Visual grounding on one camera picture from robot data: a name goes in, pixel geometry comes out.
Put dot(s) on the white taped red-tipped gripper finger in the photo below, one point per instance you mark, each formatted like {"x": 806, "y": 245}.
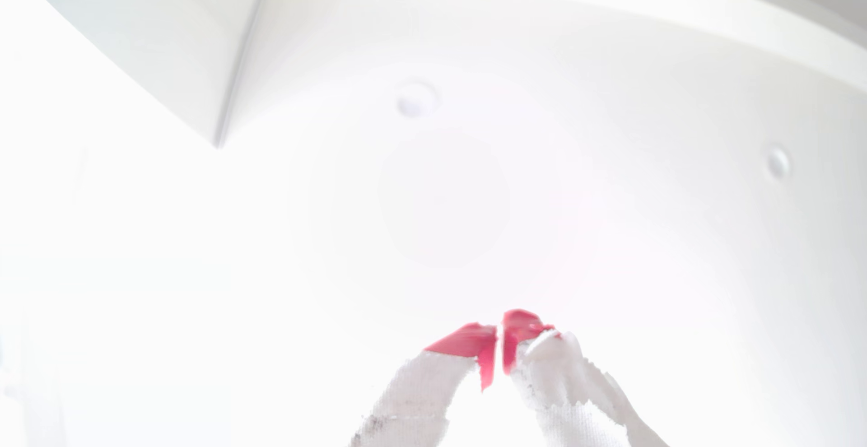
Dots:
{"x": 433, "y": 393}
{"x": 562, "y": 386}

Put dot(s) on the round recessed ceiling light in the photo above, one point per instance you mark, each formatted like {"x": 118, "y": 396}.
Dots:
{"x": 778, "y": 162}
{"x": 416, "y": 99}

